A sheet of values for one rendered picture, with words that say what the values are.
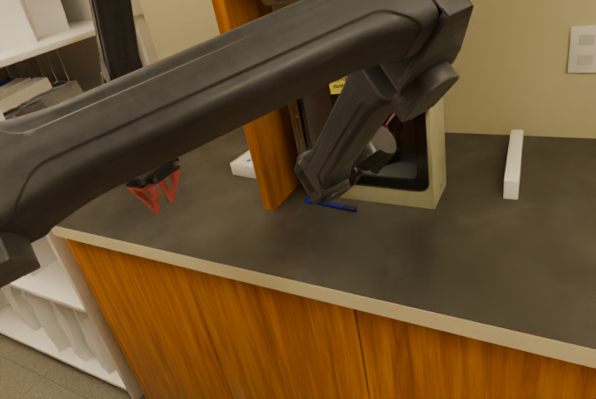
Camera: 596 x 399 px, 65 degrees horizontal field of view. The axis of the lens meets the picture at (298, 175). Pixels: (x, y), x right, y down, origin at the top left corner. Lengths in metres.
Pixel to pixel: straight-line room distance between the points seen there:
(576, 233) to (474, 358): 0.31
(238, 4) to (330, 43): 0.74
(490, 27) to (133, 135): 1.16
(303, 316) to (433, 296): 0.31
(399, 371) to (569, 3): 0.92
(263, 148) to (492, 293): 0.57
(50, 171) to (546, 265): 0.83
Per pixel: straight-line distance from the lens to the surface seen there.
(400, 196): 1.09
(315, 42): 0.31
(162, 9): 1.85
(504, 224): 1.05
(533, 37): 1.35
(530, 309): 0.87
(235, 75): 0.29
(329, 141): 0.59
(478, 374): 0.98
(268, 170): 1.12
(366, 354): 1.05
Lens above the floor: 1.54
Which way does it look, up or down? 28 degrees down
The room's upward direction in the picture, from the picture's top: 12 degrees counter-clockwise
